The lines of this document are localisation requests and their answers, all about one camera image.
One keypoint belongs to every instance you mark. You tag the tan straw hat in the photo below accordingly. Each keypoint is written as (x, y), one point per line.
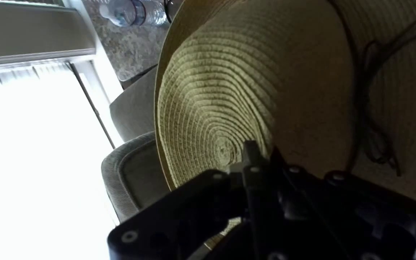
(266, 72)

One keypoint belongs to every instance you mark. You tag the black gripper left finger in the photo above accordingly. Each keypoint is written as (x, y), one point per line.
(188, 216)

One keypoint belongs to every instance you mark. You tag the grey fabric sofa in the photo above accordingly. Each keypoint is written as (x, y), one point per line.
(130, 163)

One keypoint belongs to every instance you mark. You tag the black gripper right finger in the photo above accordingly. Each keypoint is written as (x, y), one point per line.
(352, 221)

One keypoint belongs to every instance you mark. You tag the clear plastic water bottle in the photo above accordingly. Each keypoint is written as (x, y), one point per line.
(130, 11)

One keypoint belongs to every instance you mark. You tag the white window blinds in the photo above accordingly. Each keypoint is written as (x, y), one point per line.
(34, 167)

